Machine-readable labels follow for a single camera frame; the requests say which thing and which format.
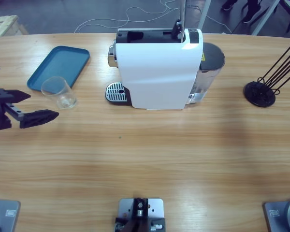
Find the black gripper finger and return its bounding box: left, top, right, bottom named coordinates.
left=4, top=89, right=31, bottom=103
left=19, top=109, right=59, bottom=129

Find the clear drinking glass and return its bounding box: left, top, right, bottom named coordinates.
left=41, top=76, right=77, bottom=110

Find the chrome coffee machine lever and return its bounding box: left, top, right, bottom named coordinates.
left=171, top=0, right=187, bottom=41

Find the white capsule coffee machine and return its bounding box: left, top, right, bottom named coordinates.
left=105, top=28, right=203, bottom=111

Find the blue rectangular tray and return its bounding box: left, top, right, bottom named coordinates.
left=26, top=45, right=90, bottom=92

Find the wooden crate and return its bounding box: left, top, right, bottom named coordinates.
left=0, top=14, right=29, bottom=38

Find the clear water tank black lid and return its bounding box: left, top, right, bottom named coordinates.
left=188, top=42, right=226, bottom=104

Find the white table leg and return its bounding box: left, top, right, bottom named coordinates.
left=197, top=0, right=212, bottom=31

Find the black capsule holder with rods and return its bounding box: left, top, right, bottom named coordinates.
left=243, top=40, right=290, bottom=107

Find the black sneaker white sole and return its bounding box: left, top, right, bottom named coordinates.
left=221, top=0, right=238, bottom=11
left=243, top=7, right=263, bottom=24

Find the white floor cable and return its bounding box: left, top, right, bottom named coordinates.
left=73, top=0, right=232, bottom=34

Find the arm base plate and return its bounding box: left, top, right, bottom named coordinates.
left=263, top=199, right=290, bottom=232
left=0, top=198, right=21, bottom=232

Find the metal bracket with dark post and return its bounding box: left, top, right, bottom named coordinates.
left=115, top=197, right=166, bottom=232

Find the white slanted frame leg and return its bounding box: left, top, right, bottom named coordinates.
left=251, top=0, right=281, bottom=36

